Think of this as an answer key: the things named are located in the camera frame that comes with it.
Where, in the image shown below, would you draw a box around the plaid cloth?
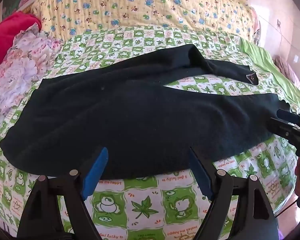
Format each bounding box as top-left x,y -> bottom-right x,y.
250,6 -> 263,46

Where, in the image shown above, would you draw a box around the green checkered printed bed sheet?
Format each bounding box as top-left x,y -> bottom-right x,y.
0,25 -> 300,240

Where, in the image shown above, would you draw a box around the yellow printed quilt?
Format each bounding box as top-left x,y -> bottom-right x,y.
30,0 -> 254,43

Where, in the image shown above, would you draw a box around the black pants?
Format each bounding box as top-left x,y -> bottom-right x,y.
0,44 -> 291,179

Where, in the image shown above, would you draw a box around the pink floral ruffled cloth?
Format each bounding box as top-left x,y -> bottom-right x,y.
0,22 -> 64,117

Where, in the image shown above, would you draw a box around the plain green sheet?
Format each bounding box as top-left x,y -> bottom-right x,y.
240,38 -> 300,102

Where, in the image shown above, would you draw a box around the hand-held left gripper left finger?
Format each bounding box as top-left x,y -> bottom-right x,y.
17,147 -> 108,240

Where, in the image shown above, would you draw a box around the thin dark cable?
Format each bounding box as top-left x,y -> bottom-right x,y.
276,199 -> 300,217

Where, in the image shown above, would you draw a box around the pale pink cloth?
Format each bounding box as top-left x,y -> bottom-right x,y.
275,54 -> 300,92

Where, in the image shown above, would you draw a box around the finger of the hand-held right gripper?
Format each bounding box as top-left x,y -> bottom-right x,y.
277,109 -> 300,128
268,117 -> 300,142

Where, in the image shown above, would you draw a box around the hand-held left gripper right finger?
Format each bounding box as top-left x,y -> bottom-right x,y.
189,147 -> 278,240

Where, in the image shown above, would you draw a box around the red fleece blanket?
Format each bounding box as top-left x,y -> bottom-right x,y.
0,11 -> 42,71

